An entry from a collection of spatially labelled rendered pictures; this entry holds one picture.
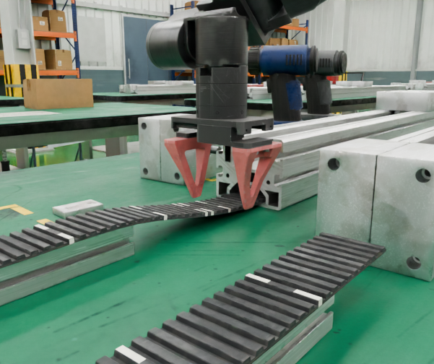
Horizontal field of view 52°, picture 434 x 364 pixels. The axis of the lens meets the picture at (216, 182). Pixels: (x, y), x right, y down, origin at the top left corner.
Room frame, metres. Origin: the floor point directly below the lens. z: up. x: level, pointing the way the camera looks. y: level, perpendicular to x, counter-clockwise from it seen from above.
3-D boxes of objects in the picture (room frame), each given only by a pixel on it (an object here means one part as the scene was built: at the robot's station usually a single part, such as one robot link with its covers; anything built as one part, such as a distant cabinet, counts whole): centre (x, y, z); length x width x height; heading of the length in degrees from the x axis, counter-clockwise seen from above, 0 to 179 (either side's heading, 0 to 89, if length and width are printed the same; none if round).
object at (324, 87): (1.13, -0.22, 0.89); 0.20 x 0.08 x 0.22; 60
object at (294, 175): (0.85, -0.29, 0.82); 0.80 x 0.10 x 0.09; 140
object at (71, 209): (0.50, 0.16, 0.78); 0.05 x 0.03 x 0.01; 135
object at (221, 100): (0.50, -0.01, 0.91); 0.10 x 0.07 x 0.07; 51
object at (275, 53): (0.95, -0.11, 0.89); 0.20 x 0.08 x 0.22; 72
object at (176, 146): (0.52, 0.01, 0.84); 0.07 x 0.07 x 0.09; 51
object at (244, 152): (0.49, -0.03, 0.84); 0.07 x 0.07 x 0.09; 51
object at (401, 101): (1.04, -0.45, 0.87); 0.16 x 0.11 x 0.07; 140
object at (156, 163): (0.70, 0.05, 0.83); 0.11 x 0.10 x 0.10; 54
